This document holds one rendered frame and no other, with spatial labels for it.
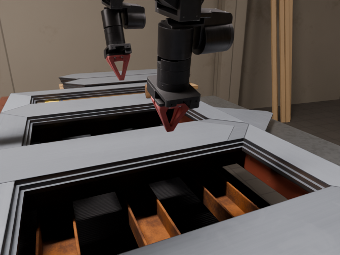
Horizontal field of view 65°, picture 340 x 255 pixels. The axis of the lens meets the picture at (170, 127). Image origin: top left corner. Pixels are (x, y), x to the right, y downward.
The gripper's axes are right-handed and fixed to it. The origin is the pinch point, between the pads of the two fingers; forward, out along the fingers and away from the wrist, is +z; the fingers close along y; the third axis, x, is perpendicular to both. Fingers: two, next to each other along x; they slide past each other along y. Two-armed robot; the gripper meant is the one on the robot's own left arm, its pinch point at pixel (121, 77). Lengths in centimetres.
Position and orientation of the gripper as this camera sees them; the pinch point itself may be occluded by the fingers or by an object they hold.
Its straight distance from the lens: 85.2
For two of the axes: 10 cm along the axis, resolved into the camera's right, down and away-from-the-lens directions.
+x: -9.2, 1.8, -3.4
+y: -3.7, -1.0, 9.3
